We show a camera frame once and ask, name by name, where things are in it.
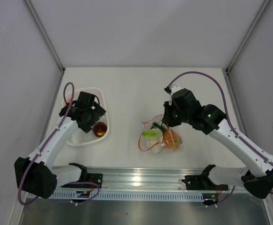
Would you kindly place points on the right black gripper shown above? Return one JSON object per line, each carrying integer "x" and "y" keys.
{"x": 167, "y": 119}

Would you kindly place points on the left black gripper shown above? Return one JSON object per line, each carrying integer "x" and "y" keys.
{"x": 98, "y": 112}

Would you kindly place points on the dark red fruit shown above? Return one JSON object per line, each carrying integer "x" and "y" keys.
{"x": 99, "y": 129}

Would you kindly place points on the small orange pineapple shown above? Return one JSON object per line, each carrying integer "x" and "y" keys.
{"x": 170, "y": 139}

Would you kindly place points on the clear zip bag orange zipper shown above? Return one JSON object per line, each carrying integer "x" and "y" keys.
{"x": 147, "y": 125}

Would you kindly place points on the orange fruit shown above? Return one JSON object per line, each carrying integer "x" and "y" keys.
{"x": 68, "y": 97}

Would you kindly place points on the green white cabbage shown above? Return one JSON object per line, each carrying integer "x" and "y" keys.
{"x": 153, "y": 140}

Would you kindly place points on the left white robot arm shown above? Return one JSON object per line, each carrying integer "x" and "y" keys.
{"x": 35, "y": 174}

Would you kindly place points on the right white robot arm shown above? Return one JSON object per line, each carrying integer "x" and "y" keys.
{"x": 257, "y": 174}

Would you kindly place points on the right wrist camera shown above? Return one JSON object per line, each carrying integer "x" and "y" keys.
{"x": 171, "y": 90}

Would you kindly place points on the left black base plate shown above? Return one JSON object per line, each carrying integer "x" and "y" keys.
{"x": 96, "y": 178}

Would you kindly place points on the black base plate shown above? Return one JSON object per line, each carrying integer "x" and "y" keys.
{"x": 200, "y": 182}
{"x": 96, "y": 178}

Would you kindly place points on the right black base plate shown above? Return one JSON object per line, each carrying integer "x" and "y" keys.
{"x": 200, "y": 182}

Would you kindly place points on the aluminium mounting rail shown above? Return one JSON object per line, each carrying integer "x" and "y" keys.
{"x": 136, "y": 179}

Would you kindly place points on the slotted grey cable duct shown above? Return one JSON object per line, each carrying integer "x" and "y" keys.
{"x": 130, "y": 196}

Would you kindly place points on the left aluminium frame post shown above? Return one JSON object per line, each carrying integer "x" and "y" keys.
{"x": 43, "y": 34}

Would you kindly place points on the aluminium frame post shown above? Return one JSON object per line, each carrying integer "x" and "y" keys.
{"x": 257, "y": 20}
{"x": 43, "y": 34}

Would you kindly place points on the right aluminium frame post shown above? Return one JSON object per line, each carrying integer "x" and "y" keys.
{"x": 257, "y": 20}

